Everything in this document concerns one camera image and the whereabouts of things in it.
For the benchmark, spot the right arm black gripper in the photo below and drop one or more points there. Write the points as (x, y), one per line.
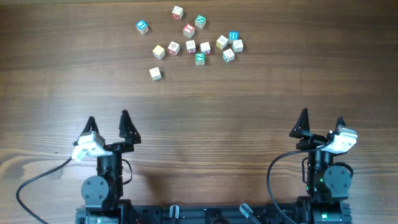
(301, 130)

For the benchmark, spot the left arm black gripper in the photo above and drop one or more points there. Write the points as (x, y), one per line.
(132, 137)

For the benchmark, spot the white yellow edged block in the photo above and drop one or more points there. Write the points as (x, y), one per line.
(155, 73)

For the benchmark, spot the yellow top wooden block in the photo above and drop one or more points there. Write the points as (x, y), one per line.
(159, 52)

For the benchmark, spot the white fish wooden block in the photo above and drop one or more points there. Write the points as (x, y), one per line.
(237, 45)

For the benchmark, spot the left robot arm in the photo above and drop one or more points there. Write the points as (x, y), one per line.
(103, 192)

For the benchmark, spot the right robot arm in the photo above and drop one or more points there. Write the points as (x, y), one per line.
(327, 181)

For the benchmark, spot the red Q wooden block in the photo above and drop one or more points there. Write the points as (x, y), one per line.
(173, 48)

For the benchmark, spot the blue letter block far left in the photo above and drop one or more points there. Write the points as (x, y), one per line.
(142, 27)

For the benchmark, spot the green Z wooden block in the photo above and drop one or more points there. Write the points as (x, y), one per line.
(200, 58)

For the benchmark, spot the red nine wooden block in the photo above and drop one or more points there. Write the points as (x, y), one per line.
(191, 46)

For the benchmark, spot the green edged white block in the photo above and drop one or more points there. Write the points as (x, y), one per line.
(228, 55)

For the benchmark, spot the red A wooden block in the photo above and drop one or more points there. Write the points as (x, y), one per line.
(205, 48)

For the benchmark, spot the red I letter block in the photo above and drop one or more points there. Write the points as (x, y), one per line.
(189, 30)

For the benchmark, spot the blue H wooden block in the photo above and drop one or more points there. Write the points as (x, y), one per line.
(233, 35)

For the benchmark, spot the yellow K wooden block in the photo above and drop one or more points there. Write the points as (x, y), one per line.
(222, 42)

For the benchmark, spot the red letter block top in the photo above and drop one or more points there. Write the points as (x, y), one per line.
(177, 12)

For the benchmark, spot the green N letter block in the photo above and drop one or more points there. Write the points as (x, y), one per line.
(200, 21)

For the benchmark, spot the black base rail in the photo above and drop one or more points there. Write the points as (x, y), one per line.
(244, 213)

